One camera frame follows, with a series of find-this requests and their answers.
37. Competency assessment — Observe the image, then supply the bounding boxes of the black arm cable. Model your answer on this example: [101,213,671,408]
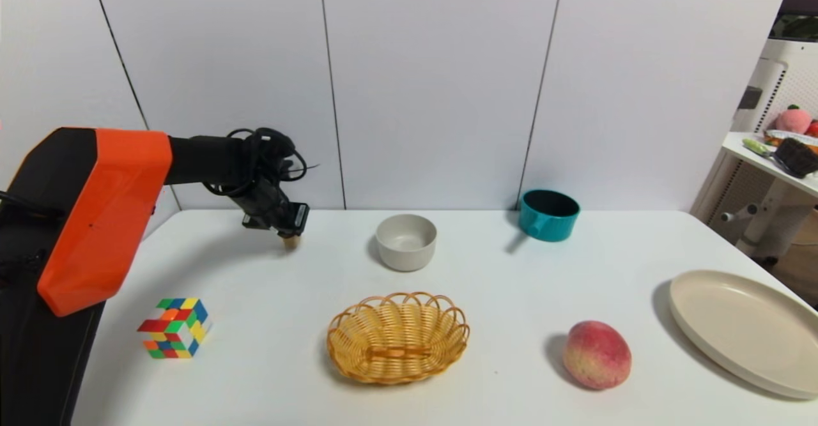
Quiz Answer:
[203,127,320,197]

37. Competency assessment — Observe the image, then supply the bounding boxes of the white side table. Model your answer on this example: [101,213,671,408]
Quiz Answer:
[720,132,818,262]

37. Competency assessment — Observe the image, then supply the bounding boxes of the teal pot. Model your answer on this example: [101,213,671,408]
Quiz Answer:
[518,189,581,243]

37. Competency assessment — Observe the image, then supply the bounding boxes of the multicoloured Rubik's cube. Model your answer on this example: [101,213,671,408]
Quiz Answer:
[137,296,210,360]

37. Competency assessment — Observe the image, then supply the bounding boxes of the pink plush peach toy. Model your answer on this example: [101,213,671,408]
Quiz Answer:
[775,105,813,135]

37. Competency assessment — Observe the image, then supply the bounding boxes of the grey-white bowl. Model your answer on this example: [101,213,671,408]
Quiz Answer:
[375,214,438,273]

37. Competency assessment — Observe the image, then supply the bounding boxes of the white perforated cabinet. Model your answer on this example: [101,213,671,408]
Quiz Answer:
[690,38,818,225]

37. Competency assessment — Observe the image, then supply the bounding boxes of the yellow wicker basket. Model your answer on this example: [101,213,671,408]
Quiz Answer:
[327,291,471,385]

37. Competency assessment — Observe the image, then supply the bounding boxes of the pink-yellow peach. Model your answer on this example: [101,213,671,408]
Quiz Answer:
[562,321,633,391]

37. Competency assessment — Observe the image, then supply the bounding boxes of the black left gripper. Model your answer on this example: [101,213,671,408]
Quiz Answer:
[241,176,311,239]

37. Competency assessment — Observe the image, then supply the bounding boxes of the cream round plate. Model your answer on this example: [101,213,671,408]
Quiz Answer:
[668,270,818,400]

